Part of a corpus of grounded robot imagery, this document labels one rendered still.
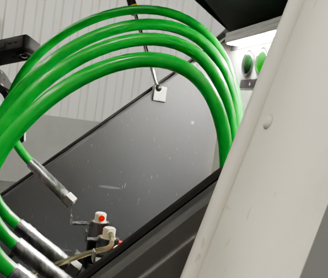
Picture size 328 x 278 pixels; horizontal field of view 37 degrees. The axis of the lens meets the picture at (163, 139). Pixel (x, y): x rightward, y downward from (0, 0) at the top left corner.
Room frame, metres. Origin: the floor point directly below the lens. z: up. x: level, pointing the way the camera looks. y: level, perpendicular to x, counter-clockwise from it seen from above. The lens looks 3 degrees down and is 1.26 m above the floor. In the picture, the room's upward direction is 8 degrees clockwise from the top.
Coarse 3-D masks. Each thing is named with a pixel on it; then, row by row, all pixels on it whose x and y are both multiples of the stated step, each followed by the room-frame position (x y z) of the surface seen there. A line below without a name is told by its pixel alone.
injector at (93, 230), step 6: (90, 222) 0.67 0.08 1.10; (108, 222) 0.68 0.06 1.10; (90, 228) 0.67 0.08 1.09; (96, 228) 0.67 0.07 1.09; (102, 228) 0.67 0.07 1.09; (90, 234) 0.67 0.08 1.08; (96, 234) 0.67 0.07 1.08; (90, 246) 0.67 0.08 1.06; (72, 252) 0.68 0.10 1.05; (78, 252) 0.67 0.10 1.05; (84, 258) 0.67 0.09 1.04; (90, 258) 0.67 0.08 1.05; (84, 264) 0.67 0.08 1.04; (90, 264) 0.67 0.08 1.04
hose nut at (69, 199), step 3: (66, 195) 0.76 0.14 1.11; (69, 195) 0.76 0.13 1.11; (72, 195) 0.76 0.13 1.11; (63, 198) 0.76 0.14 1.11; (66, 198) 0.76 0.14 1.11; (69, 198) 0.76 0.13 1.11; (72, 198) 0.76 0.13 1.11; (75, 198) 0.76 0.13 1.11; (63, 201) 0.76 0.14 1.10; (66, 201) 0.76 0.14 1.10; (69, 201) 0.76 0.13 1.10; (72, 201) 0.76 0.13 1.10; (66, 204) 0.76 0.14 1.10; (69, 204) 0.76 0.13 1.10; (72, 204) 0.76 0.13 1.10
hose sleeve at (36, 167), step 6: (30, 162) 0.77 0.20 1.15; (36, 162) 0.77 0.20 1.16; (30, 168) 0.77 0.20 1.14; (36, 168) 0.76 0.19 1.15; (42, 168) 0.77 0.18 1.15; (36, 174) 0.77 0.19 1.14; (42, 174) 0.76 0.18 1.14; (48, 174) 0.77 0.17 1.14; (42, 180) 0.76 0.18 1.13; (48, 180) 0.76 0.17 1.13; (54, 180) 0.76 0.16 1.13; (48, 186) 0.76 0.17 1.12; (54, 186) 0.76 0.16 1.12; (60, 186) 0.76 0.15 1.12; (54, 192) 0.76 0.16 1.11; (60, 192) 0.76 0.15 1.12; (66, 192) 0.76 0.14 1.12; (60, 198) 0.76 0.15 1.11
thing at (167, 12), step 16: (96, 16) 0.76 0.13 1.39; (112, 16) 0.76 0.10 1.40; (176, 16) 0.74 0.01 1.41; (64, 32) 0.76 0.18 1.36; (208, 32) 0.74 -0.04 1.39; (48, 48) 0.77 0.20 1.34; (32, 64) 0.77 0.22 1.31; (16, 80) 0.77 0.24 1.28; (240, 96) 0.73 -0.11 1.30; (240, 112) 0.73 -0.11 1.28; (16, 144) 0.77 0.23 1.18
